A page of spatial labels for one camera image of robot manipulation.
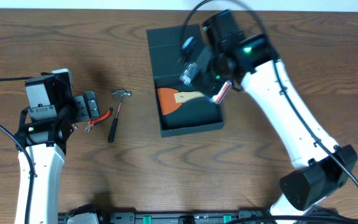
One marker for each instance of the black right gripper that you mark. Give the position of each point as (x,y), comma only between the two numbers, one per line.
(203,81)

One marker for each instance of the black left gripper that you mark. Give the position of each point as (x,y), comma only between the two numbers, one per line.
(81,108)

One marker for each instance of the red handled pliers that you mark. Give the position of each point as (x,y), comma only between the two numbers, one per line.
(94,121)

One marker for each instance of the blue red tool pack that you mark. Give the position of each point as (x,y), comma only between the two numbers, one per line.
(217,99)

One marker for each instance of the steel claw hammer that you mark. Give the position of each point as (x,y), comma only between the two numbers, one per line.
(121,93)

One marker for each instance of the black flip-lid box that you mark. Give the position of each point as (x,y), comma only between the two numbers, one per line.
(194,116)

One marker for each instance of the orange scraper wooden handle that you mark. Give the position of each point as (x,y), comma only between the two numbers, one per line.
(171,99)

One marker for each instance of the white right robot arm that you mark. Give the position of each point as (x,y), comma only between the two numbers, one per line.
(320,165)

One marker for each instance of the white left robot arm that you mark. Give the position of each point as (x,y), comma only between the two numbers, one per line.
(44,128)

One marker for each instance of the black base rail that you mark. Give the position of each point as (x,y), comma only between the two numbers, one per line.
(96,216)

